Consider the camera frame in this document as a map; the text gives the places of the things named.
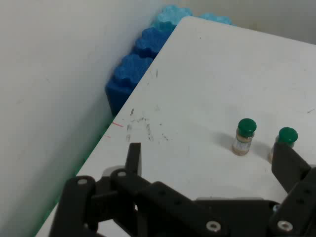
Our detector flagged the green cap spice bottle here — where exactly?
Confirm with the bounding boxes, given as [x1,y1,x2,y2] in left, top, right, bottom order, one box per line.
[268,126,299,163]
[232,118,257,157]

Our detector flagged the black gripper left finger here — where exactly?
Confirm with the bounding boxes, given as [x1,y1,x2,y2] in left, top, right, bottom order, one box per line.
[48,142,222,237]

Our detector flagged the light blue foam block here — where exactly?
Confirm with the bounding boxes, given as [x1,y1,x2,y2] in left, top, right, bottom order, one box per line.
[198,12,237,27]
[150,4,194,33]

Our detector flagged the dark blue foam block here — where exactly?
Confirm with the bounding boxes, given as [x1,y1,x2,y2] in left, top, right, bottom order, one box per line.
[134,26,176,60]
[104,52,154,117]

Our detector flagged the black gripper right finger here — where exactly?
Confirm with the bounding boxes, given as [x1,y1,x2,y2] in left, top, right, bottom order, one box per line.
[268,142,316,237]

